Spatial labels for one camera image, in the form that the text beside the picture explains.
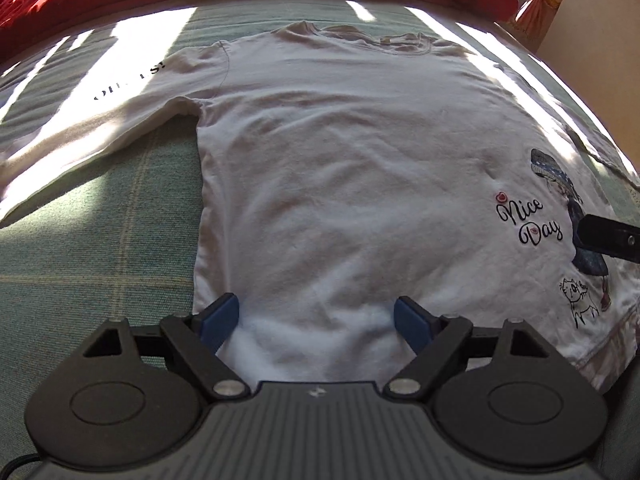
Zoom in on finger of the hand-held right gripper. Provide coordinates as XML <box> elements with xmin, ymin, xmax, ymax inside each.
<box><xmin>572</xmin><ymin>214</ymin><xmax>640</xmax><ymax>263</ymax></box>

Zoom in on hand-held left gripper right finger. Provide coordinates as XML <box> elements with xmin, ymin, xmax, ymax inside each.
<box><xmin>385</xmin><ymin>296</ymin><xmax>558</xmax><ymax>401</ymax></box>

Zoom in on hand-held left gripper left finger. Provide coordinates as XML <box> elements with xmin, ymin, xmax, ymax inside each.
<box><xmin>80</xmin><ymin>292</ymin><xmax>251</xmax><ymax>401</ymax></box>

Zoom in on white printed t-shirt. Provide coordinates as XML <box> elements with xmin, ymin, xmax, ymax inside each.
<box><xmin>0</xmin><ymin>20</ymin><xmax>640</xmax><ymax>396</ymax></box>

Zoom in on green plaid blanket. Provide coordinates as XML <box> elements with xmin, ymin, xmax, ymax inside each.
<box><xmin>0</xmin><ymin>0</ymin><xmax>640</xmax><ymax>480</ymax></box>

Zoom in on orange striped curtain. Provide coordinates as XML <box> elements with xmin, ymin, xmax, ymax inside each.
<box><xmin>515</xmin><ymin>0</ymin><xmax>576</xmax><ymax>56</ymax></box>

